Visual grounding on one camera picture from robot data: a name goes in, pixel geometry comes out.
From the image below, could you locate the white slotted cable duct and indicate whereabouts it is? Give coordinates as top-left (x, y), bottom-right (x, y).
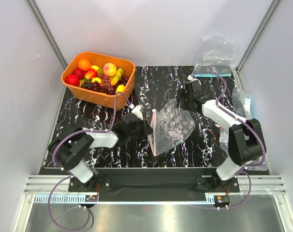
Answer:
top-left (34, 194), bottom-right (217, 205)

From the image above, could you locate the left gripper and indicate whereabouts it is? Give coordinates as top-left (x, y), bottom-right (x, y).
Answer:
top-left (126, 116), bottom-right (154, 138)

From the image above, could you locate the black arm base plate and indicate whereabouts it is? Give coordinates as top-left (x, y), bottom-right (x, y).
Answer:
top-left (69, 167), bottom-right (239, 193)

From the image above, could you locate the black marble pattern mat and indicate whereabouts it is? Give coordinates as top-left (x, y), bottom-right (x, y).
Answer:
top-left (53, 66), bottom-right (226, 168)

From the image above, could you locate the dark purple grape bunch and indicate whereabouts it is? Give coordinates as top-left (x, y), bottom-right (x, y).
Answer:
top-left (79, 76), bottom-right (129, 95)

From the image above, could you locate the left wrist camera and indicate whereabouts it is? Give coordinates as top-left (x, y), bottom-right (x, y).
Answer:
top-left (131, 105), bottom-right (144, 120)

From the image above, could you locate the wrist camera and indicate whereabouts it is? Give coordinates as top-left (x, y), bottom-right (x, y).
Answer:
top-left (187, 75), bottom-right (201, 84)
top-left (131, 105), bottom-right (144, 120)

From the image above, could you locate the yellow lemon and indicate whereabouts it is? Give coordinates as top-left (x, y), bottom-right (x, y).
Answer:
top-left (116, 85), bottom-right (125, 95)

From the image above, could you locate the orange plastic fruit basket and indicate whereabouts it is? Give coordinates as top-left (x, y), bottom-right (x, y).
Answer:
top-left (61, 51), bottom-right (136, 110)

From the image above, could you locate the yellow pear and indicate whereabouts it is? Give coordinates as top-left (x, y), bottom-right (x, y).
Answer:
top-left (91, 77), bottom-right (102, 84)

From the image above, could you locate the red yellow mango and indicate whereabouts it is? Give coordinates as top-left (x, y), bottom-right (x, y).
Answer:
top-left (85, 68), bottom-right (97, 80)

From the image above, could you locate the orange zip top bag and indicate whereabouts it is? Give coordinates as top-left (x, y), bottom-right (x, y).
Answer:
top-left (219, 127), bottom-right (229, 156)

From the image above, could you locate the red apple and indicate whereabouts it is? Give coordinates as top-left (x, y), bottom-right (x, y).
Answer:
top-left (65, 74), bottom-right (80, 87)

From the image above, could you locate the yellow pink peach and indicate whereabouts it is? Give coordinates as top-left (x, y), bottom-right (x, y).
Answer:
top-left (103, 62), bottom-right (117, 77)

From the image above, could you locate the blue zip top bag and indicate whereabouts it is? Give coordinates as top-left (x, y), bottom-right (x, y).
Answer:
top-left (192, 35), bottom-right (238, 77)

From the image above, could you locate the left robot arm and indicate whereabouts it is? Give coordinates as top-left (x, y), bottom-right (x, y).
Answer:
top-left (47, 113), bottom-right (153, 191)

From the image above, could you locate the yellow banana bunch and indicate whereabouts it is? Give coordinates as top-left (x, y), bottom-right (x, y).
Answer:
top-left (110, 68), bottom-right (123, 86)

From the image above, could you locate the orange fruit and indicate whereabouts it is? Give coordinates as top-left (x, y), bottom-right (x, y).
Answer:
top-left (77, 58), bottom-right (91, 71)

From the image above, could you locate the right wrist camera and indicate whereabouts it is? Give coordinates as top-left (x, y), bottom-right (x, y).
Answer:
top-left (187, 75), bottom-right (201, 84)

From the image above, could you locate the clear bag with blue label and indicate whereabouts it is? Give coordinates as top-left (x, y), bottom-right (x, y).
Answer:
top-left (232, 87), bottom-right (254, 119)

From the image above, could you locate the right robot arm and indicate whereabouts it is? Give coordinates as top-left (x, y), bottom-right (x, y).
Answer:
top-left (175, 80), bottom-right (266, 192)

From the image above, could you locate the dark red pomegranate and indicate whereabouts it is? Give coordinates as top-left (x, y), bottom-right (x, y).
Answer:
top-left (72, 68), bottom-right (86, 79)

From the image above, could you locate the pink zip top bag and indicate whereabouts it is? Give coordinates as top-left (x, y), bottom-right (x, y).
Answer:
top-left (148, 99), bottom-right (195, 156)

